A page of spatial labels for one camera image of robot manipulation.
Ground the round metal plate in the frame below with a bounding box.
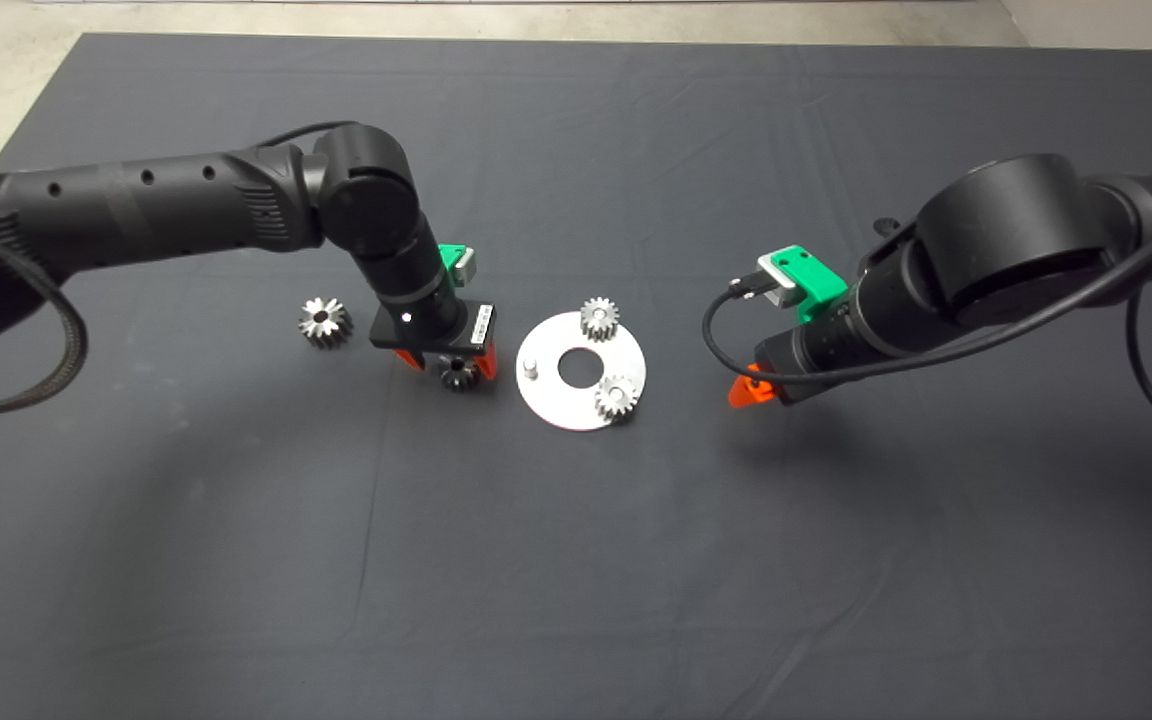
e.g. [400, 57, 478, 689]
[516, 310, 649, 433]

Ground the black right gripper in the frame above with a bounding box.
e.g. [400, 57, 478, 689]
[727, 290, 892, 411]

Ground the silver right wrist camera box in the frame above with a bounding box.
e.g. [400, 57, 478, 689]
[758, 253, 807, 309]

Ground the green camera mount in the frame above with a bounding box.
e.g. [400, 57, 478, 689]
[774, 246, 850, 325]
[436, 243, 472, 291]

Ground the braided black cable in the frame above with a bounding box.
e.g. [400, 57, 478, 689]
[0, 228, 89, 419]

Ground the thin black left camera cable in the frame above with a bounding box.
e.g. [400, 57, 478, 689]
[256, 120, 357, 151]

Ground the black right camera cable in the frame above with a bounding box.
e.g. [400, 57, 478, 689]
[703, 190, 1152, 386]

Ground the green right camera mount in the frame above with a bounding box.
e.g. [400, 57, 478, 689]
[774, 246, 850, 325]

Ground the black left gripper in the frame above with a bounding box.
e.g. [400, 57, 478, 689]
[368, 268, 498, 383]

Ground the dark grey table cloth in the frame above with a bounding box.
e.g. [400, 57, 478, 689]
[0, 33, 1152, 720]

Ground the small steel gear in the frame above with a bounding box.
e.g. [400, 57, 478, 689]
[595, 374, 641, 423]
[580, 297, 621, 343]

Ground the larger steel gear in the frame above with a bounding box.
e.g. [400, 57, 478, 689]
[298, 297, 355, 351]

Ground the green left camera mount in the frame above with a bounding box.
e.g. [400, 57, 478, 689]
[436, 243, 472, 291]

